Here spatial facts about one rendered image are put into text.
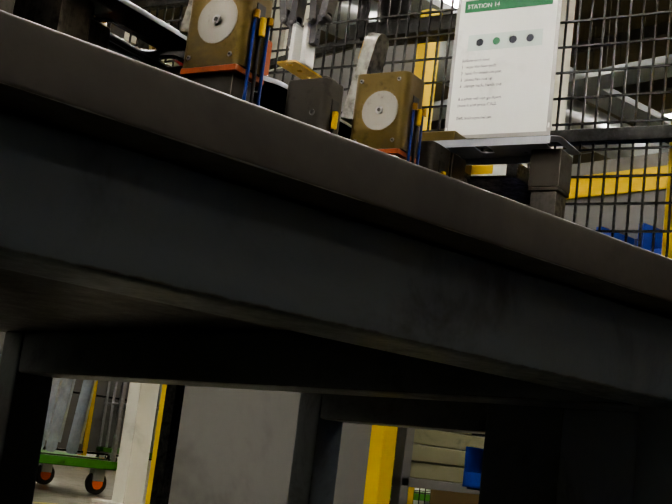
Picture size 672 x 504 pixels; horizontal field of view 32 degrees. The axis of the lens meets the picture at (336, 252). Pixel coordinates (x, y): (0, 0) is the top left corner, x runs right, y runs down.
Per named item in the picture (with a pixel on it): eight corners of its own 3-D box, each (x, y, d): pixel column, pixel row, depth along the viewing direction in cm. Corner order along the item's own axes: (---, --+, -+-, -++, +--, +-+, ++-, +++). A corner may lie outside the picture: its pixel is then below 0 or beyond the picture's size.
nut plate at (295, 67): (295, 61, 182) (296, 54, 183) (275, 63, 184) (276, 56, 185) (323, 79, 189) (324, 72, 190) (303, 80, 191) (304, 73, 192)
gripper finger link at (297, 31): (296, 23, 187) (292, 23, 188) (290, 64, 186) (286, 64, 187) (306, 30, 190) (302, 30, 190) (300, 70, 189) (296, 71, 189)
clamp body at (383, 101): (398, 311, 158) (425, 67, 164) (324, 308, 164) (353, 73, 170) (420, 319, 163) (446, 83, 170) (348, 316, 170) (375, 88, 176)
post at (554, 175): (545, 337, 169) (562, 147, 175) (513, 336, 172) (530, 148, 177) (557, 342, 174) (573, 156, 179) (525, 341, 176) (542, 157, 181)
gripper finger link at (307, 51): (313, 29, 189) (317, 28, 189) (309, 70, 188) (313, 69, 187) (304, 22, 187) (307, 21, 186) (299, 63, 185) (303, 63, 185)
